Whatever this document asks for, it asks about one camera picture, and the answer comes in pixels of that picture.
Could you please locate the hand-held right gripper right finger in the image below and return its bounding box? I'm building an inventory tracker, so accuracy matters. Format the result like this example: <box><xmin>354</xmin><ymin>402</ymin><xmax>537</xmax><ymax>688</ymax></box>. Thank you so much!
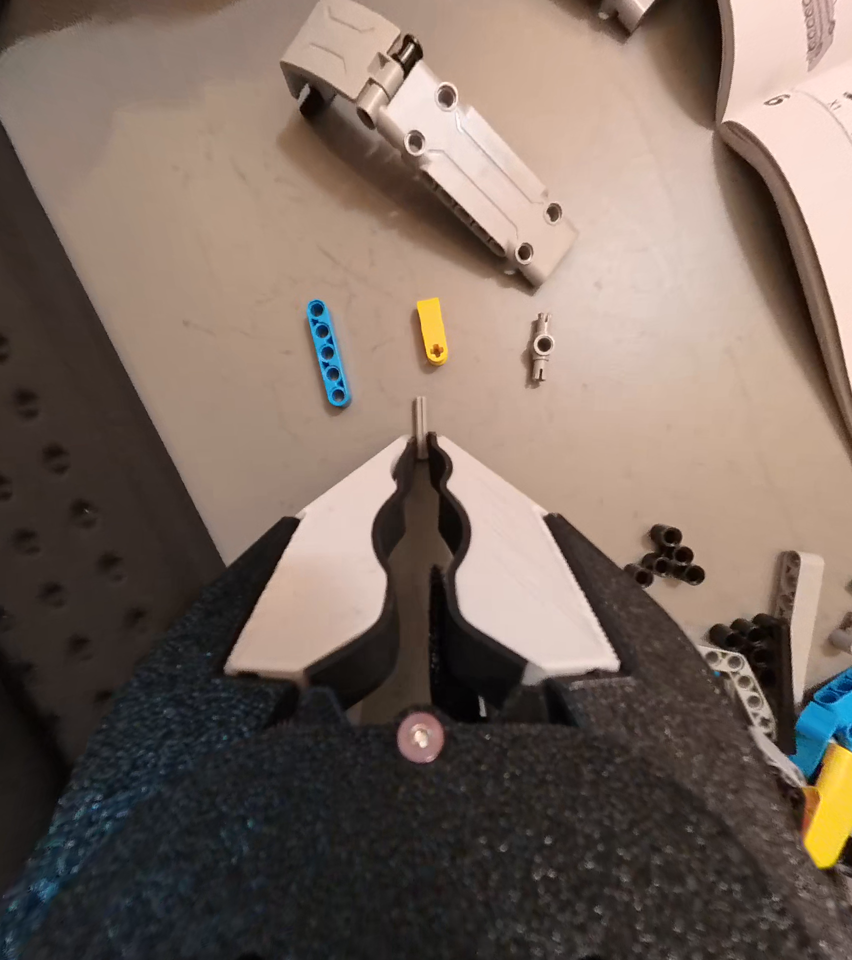
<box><xmin>429</xmin><ymin>433</ymin><xmax>622</xmax><ymax>710</ymax></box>

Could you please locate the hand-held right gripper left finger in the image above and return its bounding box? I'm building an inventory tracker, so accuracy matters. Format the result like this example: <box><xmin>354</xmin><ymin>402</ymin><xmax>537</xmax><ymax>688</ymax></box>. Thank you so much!
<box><xmin>223</xmin><ymin>436</ymin><xmax>416</xmax><ymax>710</ymax></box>

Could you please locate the grey pin connector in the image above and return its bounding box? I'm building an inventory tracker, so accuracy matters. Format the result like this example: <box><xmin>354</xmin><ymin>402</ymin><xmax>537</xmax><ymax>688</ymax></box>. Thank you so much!
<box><xmin>525</xmin><ymin>311</ymin><xmax>556</xmax><ymax>387</ymax></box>

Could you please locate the pile of small brick parts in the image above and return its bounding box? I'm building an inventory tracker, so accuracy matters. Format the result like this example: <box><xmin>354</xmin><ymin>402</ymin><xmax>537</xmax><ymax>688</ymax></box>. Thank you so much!
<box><xmin>696</xmin><ymin>551</ymin><xmax>852</xmax><ymax>960</ymax></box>

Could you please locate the grey brick frame piece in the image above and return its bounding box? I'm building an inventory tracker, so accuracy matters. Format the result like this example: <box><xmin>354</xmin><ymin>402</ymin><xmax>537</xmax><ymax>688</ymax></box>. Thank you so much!
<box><xmin>354</xmin><ymin>56</ymin><xmax>579</xmax><ymax>290</ymax></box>

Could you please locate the grey brick panel assembly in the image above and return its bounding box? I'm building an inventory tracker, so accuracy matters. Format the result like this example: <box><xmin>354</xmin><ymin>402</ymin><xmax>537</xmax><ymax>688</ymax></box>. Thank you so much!
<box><xmin>597</xmin><ymin>0</ymin><xmax>660</xmax><ymax>35</ymax></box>

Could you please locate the grey desk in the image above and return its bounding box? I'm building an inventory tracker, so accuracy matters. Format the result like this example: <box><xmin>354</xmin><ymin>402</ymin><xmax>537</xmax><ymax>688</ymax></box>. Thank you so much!
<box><xmin>0</xmin><ymin>0</ymin><xmax>852</xmax><ymax>676</ymax></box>

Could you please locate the small black brick connector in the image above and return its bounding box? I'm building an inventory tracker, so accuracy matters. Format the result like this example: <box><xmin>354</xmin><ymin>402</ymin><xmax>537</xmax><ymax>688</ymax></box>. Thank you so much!
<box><xmin>623</xmin><ymin>523</ymin><xmax>706</xmax><ymax>590</ymax></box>

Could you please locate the blue brick beam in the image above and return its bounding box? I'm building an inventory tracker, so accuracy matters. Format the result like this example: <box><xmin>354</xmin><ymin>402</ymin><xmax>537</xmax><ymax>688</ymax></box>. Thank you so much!
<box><xmin>306</xmin><ymin>298</ymin><xmax>354</xmax><ymax>410</ymax></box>

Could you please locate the yellow wedge brick piece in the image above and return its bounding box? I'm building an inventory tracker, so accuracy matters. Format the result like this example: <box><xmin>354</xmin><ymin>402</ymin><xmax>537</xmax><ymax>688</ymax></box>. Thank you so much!
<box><xmin>415</xmin><ymin>297</ymin><xmax>451</xmax><ymax>367</ymax></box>

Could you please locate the black perforated panel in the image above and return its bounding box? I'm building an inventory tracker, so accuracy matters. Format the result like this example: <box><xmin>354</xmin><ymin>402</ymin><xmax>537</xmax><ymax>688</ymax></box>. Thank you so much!
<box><xmin>0</xmin><ymin>60</ymin><xmax>228</xmax><ymax>766</ymax></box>

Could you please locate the open instruction booklet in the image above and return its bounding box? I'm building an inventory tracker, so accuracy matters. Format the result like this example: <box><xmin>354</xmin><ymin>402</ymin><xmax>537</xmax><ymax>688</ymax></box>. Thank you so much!
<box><xmin>714</xmin><ymin>0</ymin><xmax>852</xmax><ymax>552</ymax></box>

